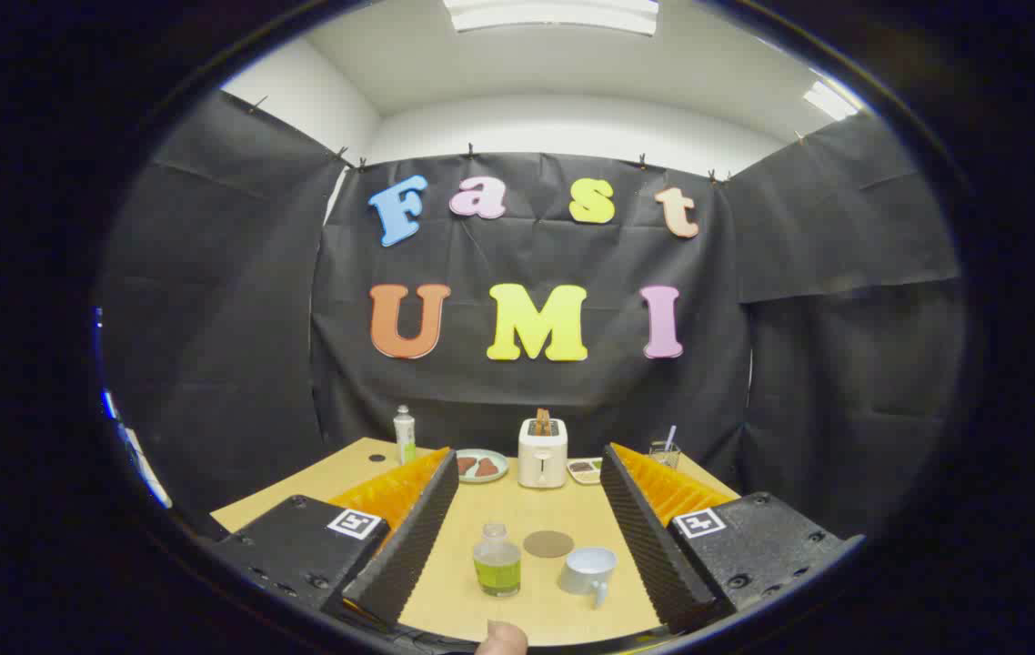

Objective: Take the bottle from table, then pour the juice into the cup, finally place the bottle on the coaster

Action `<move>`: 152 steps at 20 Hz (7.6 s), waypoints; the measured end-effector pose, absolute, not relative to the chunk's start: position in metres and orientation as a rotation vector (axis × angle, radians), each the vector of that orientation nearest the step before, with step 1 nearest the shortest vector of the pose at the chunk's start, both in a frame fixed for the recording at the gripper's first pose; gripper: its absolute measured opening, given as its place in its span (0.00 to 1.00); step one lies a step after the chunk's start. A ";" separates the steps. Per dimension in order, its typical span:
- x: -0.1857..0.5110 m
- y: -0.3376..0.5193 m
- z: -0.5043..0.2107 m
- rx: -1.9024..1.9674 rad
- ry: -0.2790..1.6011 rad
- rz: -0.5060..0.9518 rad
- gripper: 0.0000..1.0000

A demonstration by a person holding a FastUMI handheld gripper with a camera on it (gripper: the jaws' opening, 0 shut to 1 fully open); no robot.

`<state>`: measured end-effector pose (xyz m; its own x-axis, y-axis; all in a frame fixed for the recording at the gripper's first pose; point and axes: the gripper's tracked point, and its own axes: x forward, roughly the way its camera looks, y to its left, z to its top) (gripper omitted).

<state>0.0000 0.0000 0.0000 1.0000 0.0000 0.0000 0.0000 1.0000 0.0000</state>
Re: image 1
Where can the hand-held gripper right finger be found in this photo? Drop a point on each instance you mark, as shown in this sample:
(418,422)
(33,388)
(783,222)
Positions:
(649,546)

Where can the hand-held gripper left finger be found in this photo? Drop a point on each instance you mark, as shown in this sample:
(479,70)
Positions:
(408,546)

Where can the pale blue cup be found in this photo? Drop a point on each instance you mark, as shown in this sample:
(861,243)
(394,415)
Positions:
(586,571)

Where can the clear juice bottle green label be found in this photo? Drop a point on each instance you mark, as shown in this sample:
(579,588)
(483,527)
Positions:
(497,569)

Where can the round brown coaster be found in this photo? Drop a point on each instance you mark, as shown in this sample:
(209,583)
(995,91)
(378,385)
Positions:
(548,544)

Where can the white and green tube bottle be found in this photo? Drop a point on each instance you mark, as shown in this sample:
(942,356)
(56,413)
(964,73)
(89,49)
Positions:
(404,437)

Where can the clear patterned glass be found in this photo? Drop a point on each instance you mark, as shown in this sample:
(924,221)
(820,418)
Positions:
(665,457)

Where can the divided snack dish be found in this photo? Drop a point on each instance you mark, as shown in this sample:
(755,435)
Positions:
(585,470)

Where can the brown bread slice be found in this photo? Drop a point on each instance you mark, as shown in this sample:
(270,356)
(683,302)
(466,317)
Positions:
(467,465)
(487,468)

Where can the pale drinking straw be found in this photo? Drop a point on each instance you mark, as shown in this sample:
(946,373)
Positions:
(670,435)

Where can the wooden table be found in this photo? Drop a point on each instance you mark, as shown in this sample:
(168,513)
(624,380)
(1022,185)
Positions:
(517,508)

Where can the pale green plate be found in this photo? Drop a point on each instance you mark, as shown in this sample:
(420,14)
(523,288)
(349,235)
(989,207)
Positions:
(499,466)

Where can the white toaster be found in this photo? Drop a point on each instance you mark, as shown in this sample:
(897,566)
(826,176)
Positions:
(542,459)

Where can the toast slice in toaster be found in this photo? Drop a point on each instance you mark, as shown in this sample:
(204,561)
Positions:
(542,420)

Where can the black backdrop cloth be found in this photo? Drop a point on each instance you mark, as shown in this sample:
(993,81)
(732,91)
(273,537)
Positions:
(572,391)

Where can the small ceiling light panel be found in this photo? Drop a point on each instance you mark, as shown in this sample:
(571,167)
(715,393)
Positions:
(829,100)

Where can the large ceiling light panel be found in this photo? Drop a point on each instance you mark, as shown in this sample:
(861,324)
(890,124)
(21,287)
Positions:
(554,14)

